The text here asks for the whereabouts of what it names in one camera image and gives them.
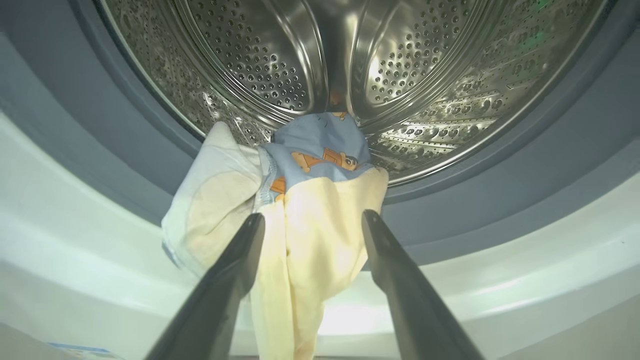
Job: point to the blue energy label sticker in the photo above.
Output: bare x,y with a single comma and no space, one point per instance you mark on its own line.
80,351

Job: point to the blue cartoon print garment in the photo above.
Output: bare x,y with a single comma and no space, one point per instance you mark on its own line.
310,240

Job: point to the perforated steel drum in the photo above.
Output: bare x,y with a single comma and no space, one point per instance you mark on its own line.
250,65

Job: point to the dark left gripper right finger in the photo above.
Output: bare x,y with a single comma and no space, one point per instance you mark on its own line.
410,300

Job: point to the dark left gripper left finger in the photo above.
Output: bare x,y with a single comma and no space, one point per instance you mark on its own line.
220,300

